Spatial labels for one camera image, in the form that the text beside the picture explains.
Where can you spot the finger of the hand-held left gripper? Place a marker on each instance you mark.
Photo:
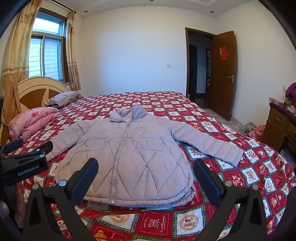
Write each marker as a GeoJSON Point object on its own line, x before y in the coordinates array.
{"type": "Point", "coordinates": [44, 148]}
{"type": "Point", "coordinates": [12, 145]}

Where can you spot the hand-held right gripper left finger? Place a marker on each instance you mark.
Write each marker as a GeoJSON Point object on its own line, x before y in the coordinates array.
{"type": "Point", "coordinates": [86, 178]}

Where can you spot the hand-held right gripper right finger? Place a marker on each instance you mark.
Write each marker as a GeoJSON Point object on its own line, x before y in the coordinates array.
{"type": "Point", "coordinates": [205, 179]}

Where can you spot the light quilted puffer jacket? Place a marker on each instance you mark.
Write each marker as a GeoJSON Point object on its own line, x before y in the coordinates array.
{"type": "Point", "coordinates": [138, 162]}

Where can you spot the pink folded quilt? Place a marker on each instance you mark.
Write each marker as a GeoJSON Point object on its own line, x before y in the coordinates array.
{"type": "Point", "coordinates": [32, 122]}

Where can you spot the red printed bedspread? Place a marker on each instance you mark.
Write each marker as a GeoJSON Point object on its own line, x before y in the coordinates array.
{"type": "Point", "coordinates": [208, 125]}

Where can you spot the striped pillow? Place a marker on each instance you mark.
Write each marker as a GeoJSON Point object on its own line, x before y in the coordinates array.
{"type": "Point", "coordinates": [64, 97]}

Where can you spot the cream and brown headboard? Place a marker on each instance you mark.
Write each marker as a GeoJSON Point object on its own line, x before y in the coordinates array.
{"type": "Point", "coordinates": [39, 92]}

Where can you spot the grey patterned cloth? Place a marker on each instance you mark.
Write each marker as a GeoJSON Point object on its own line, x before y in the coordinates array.
{"type": "Point", "coordinates": [249, 127]}

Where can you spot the red bag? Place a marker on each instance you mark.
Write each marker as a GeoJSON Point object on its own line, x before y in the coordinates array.
{"type": "Point", "coordinates": [257, 133]}

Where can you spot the wide beige patterned curtain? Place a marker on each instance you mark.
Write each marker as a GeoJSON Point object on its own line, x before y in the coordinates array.
{"type": "Point", "coordinates": [16, 58]}

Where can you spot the wooden dresser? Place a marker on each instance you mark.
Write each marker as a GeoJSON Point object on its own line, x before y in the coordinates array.
{"type": "Point", "coordinates": [275, 125]}

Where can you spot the brown wooden door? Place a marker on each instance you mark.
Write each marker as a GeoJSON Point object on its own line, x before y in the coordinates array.
{"type": "Point", "coordinates": [222, 92]}

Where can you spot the narrow beige patterned curtain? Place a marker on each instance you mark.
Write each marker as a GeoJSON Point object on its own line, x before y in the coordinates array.
{"type": "Point", "coordinates": [72, 58]}

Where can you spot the window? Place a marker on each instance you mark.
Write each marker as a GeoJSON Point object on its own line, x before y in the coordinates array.
{"type": "Point", "coordinates": [50, 53]}

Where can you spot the pink box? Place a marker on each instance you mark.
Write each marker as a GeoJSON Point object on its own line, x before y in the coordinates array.
{"type": "Point", "coordinates": [276, 102]}

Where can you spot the purple cloth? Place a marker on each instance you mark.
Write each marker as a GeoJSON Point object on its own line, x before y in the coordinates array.
{"type": "Point", "coordinates": [291, 91]}

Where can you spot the red paper door decoration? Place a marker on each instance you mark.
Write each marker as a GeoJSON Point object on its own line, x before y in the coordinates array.
{"type": "Point", "coordinates": [223, 53]}

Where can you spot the curtain rod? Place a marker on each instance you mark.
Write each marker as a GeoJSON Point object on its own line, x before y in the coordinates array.
{"type": "Point", "coordinates": [55, 8]}

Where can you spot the dark wooden door frame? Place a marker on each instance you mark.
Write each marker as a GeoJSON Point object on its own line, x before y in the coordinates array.
{"type": "Point", "coordinates": [186, 69]}

